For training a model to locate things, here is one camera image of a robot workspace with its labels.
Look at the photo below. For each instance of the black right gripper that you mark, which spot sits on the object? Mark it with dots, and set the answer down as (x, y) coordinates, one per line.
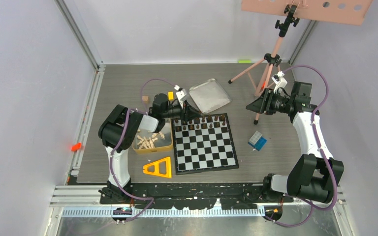
(264, 103)

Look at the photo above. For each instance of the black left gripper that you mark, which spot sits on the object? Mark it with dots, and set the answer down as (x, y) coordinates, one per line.
(188, 113)

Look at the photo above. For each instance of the tin lid with bears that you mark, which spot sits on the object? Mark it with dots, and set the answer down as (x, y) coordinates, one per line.
(209, 96)

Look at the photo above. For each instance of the black white folding chessboard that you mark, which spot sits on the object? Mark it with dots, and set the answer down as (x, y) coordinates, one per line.
(203, 150)

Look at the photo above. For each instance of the gold tin box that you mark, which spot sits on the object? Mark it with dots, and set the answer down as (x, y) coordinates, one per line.
(146, 142)

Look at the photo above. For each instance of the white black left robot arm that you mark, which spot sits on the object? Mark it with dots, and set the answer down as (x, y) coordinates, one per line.
(119, 129)

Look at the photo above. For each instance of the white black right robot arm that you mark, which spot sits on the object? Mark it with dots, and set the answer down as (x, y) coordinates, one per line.
(316, 175)

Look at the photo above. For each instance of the small yellow block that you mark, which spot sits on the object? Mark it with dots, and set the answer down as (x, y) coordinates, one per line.
(170, 95)

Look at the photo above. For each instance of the blue white lego block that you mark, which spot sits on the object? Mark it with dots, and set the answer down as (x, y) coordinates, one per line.
(257, 141)

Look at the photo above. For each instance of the small wooden block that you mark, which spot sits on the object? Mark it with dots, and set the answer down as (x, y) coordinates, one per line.
(145, 99)

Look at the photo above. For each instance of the red orange block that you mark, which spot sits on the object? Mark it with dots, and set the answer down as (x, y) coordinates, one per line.
(76, 147)

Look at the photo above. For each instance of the pink tripod music stand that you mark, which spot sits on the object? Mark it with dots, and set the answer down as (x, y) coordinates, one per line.
(350, 12)

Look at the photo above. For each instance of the yellow triangular toy frame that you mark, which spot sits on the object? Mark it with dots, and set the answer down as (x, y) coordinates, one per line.
(160, 168)

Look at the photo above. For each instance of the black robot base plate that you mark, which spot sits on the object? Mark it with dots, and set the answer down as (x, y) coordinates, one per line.
(194, 196)

